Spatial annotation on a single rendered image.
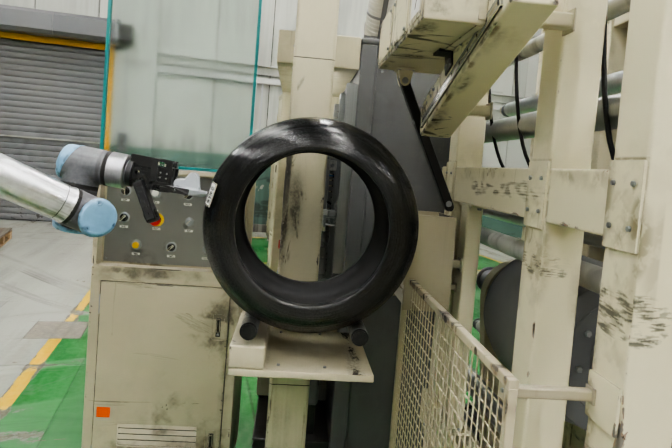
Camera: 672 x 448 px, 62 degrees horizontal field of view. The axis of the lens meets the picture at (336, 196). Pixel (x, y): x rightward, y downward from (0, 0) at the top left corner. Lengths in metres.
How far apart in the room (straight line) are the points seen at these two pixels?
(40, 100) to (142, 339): 8.75
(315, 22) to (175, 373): 1.36
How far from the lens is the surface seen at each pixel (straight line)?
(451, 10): 1.21
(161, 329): 2.22
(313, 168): 1.74
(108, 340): 2.28
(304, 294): 1.67
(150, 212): 1.50
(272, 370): 1.47
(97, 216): 1.39
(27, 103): 10.79
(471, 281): 1.81
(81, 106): 10.61
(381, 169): 1.38
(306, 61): 1.77
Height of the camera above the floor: 1.33
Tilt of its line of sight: 3 degrees down
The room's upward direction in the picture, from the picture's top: 5 degrees clockwise
